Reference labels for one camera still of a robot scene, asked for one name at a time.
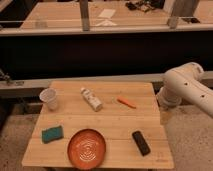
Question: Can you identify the metal clamp at left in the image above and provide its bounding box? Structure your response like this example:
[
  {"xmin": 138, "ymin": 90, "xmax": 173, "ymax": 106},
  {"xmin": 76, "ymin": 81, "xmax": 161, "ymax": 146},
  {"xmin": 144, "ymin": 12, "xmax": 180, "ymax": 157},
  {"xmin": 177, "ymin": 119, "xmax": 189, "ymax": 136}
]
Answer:
[{"xmin": 0, "ymin": 69, "xmax": 25, "ymax": 88}]

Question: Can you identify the white cylindrical bottle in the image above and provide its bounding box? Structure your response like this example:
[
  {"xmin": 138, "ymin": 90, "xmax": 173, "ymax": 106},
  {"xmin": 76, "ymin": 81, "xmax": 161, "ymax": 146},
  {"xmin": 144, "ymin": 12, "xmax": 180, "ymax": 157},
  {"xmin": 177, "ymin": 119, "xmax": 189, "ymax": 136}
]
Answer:
[{"xmin": 81, "ymin": 87, "xmax": 103, "ymax": 112}]

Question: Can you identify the dark cable clutter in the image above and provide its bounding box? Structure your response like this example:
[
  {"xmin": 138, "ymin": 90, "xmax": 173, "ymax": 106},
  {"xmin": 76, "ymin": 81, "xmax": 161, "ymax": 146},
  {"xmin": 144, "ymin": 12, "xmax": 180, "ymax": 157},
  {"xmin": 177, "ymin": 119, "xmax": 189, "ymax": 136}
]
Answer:
[{"xmin": 125, "ymin": 0, "xmax": 165, "ymax": 13}]

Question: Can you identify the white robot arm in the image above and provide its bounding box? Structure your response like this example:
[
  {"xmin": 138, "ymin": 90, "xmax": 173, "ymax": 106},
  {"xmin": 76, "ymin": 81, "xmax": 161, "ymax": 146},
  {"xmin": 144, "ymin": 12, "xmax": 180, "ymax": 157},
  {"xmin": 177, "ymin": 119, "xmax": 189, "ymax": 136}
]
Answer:
[{"xmin": 156, "ymin": 62, "xmax": 213, "ymax": 118}]

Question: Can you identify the orange ribbed plate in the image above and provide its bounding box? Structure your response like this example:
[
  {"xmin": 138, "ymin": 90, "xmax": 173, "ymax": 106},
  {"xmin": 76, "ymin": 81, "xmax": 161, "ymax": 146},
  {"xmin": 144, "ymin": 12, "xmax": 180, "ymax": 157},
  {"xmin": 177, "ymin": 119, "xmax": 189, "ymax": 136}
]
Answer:
[{"xmin": 67, "ymin": 129, "xmax": 106, "ymax": 170}]

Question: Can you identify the grey metal post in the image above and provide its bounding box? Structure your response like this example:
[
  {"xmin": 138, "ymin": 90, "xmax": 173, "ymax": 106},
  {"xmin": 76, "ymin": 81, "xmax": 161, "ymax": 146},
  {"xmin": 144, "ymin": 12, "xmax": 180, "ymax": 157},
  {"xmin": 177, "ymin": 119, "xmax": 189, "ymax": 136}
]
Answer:
[
  {"xmin": 79, "ymin": 0, "xmax": 90, "ymax": 31},
  {"xmin": 167, "ymin": 0, "xmax": 200, "ymax": 29}
]

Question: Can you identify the black rectangular remote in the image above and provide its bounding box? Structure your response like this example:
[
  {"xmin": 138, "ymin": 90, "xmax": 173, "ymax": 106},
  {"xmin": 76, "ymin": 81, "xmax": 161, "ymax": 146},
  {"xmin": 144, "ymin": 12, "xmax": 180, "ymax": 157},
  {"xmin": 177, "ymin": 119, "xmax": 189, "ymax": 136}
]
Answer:
[{"xmin": 132, "ymin": 131, "xmax": 151, "ymax": 156}]

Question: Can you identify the orange carrot stick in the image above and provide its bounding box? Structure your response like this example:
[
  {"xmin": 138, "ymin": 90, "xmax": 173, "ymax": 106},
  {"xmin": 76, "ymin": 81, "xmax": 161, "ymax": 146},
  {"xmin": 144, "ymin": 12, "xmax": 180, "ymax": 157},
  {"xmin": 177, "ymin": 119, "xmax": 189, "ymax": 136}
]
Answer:
[{"xmin": 117, "ymin": 97, "xmax": 137, "ymax": 109}]

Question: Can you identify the white paper sheet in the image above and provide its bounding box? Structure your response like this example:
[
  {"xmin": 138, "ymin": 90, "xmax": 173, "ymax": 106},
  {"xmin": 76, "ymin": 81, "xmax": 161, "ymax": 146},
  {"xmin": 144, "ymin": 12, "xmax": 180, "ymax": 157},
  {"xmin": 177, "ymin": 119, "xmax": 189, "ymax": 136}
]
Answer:
[{"xmin": 99, "ymin": 9, "xmax": 116, "ymax": 19}]

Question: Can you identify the green sponge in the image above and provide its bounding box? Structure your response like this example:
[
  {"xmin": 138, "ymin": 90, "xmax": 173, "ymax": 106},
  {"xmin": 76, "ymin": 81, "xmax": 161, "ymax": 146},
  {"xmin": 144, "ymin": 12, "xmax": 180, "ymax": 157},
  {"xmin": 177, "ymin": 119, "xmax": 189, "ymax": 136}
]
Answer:
[{"xmin": 42, "ymin": 126, "xmax": 63, "ymax": 144}]

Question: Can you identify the grey metal post right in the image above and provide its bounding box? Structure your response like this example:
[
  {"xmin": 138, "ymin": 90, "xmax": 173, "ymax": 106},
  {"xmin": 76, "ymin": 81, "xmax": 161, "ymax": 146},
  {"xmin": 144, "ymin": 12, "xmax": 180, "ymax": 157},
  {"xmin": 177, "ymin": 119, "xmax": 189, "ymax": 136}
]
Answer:
[{"xmin": 167, "ymin": 0, "xmax": 200, "ymax": 29}]

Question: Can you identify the wooden table board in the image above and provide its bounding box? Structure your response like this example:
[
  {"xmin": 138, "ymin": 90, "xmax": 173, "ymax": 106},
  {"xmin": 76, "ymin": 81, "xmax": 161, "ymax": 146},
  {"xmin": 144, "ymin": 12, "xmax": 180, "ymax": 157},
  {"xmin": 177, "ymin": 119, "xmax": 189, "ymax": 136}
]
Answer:
[{"xmin": 22, "ymin": 81, "xmax": 174, "ymax": 169}]

